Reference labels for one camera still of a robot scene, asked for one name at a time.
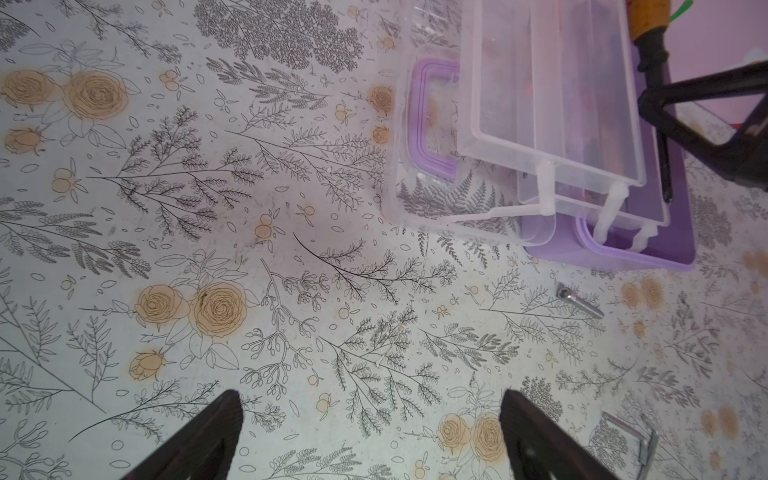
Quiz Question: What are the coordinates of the purple plastic tool box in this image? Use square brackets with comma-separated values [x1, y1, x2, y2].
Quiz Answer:
[382, 1, 696, 272]

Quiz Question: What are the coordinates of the small silver hex key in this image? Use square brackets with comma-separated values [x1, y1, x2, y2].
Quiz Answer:
[602, 412, 660, 480]

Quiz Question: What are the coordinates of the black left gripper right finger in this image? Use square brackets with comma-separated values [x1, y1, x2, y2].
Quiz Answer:
[499, 389, 615, 480]

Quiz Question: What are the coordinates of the wooden handle screwdriver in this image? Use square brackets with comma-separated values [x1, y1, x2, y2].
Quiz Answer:
[626, 0, 673, 204]

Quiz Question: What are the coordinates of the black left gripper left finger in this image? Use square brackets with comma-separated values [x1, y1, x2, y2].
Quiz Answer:
[123, 389, 243, 480]

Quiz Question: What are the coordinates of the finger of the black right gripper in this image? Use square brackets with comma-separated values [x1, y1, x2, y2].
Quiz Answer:
[644, 110, 767, 191]
[638, 61, 767, 120]

